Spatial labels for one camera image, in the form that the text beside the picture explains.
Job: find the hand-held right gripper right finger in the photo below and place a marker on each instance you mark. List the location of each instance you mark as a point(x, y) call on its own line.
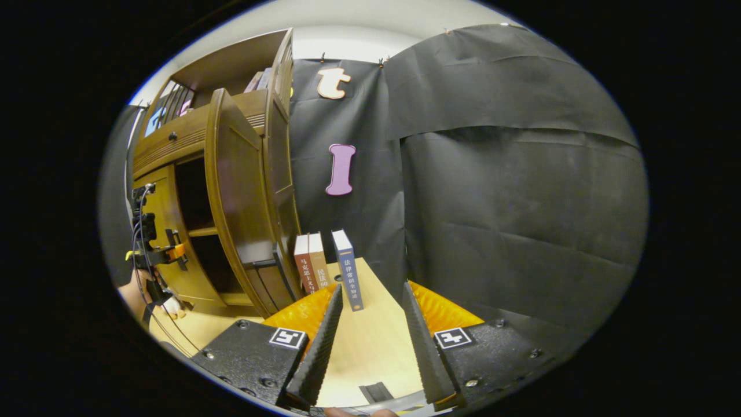
point(425, 353)

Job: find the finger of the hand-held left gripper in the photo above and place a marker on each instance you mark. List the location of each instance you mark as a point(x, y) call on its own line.
point(178, 252)

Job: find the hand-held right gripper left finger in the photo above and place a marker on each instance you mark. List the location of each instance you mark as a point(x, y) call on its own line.
point(315, 353)

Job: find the wooden double-door shoe cabinet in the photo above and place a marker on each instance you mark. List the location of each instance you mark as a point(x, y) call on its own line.
point(231, 58)

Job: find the wooden cabinet drawer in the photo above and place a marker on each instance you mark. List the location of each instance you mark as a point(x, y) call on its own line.
point(191, 136)

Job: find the wooden inner shelf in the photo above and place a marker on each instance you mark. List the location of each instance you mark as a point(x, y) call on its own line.
point(204, 231)

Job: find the black floor tape piece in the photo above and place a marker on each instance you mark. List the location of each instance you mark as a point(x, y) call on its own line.
point(376, 392)

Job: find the navy blue book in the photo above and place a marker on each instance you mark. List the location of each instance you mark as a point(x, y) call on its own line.
point(349, 272)

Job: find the red-brown book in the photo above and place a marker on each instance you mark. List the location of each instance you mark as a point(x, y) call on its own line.
point(303, 263)

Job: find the tan book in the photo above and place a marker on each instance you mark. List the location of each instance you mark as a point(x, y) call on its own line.
point(319, 260)

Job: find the black backdrop cloth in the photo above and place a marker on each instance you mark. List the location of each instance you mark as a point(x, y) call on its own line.
point(492, 202)

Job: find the pink-spined book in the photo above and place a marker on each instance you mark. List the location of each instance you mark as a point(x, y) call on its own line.
point(253, 81)

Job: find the grey-spined book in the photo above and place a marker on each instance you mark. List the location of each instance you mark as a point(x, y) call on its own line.
point(266, 79)

